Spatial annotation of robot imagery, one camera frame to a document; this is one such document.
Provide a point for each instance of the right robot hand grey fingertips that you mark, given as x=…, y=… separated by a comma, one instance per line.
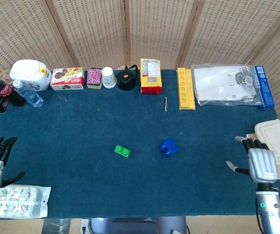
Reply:
x=263, y=165

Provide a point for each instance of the blue toy brick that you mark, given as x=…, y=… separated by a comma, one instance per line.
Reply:
x=169, y=145

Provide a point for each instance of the green toy brick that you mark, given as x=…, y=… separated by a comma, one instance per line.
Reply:
x=122, y=151

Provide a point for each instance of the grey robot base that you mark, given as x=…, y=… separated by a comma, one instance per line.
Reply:
x=135, y=225

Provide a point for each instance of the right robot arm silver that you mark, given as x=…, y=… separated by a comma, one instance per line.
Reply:
x=271, y=212

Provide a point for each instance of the beige lidded food container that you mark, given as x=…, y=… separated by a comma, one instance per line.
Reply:
x=276, y=136

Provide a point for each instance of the white printed plastic package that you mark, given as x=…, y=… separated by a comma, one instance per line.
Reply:
x=23, y=202

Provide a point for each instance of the blue cardboard box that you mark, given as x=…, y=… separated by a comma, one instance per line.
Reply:
x=265, y=87

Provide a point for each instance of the cola bottle red label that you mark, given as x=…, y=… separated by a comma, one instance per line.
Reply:
x=4, y=90

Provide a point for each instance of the clear plastic zip bag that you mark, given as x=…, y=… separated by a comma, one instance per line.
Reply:
x=218, y=97

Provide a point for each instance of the clear plastic water bottle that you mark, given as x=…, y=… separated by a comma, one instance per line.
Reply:
x=30, y=95

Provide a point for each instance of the small tape roll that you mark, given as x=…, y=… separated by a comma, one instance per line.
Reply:
x=239, y=78
x=248, y=80
x=245, y=70

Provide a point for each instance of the blue table cloth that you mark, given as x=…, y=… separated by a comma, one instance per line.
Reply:
x=81, y=131

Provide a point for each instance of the white plastic jug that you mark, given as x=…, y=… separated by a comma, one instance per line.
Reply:
x=30, y=72

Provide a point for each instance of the yellow wooden board with holes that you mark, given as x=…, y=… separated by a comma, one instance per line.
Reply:
x=186, y=90

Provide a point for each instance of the small metal screw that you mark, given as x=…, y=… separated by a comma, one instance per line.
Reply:
x=166, y=104

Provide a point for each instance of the chocolate cookie box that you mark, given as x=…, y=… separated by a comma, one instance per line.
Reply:
x=66, y=79

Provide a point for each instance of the yellow sponge pink patterned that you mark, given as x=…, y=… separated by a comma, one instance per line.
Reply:
x=94, y=77

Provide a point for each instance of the yellow Lipo box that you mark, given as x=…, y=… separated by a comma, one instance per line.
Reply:
x=151, y=78

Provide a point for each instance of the white paper cup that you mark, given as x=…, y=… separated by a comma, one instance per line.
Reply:
x=108, y=77

